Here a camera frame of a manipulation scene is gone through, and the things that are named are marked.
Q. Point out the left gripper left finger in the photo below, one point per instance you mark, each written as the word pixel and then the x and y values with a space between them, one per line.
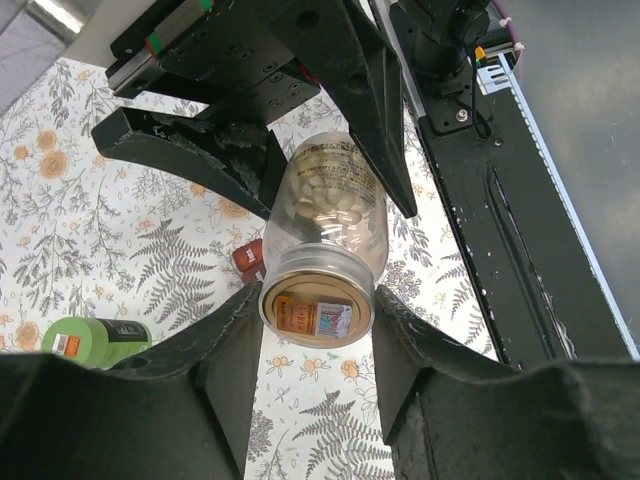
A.
pixel 179 410

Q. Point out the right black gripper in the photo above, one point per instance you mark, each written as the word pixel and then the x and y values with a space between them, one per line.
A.
pixel 220 54

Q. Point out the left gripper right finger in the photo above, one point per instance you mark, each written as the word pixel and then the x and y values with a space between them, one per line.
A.
pixel 448 412

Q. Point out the green pill bottle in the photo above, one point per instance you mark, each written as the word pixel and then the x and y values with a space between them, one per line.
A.
pixel 96 343

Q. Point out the clear small pill bottle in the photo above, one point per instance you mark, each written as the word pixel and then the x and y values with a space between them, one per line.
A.
pixel 325 245

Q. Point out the red pill organizer box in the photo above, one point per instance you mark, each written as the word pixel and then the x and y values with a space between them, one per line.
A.
pixel 249 261

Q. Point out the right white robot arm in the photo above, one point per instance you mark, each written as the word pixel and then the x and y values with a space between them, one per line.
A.
pixel 251 62

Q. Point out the floral table mat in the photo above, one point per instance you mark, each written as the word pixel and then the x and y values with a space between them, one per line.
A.
pixel 84 235

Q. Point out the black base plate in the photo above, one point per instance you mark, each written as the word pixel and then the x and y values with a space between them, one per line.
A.
pixel 530 276

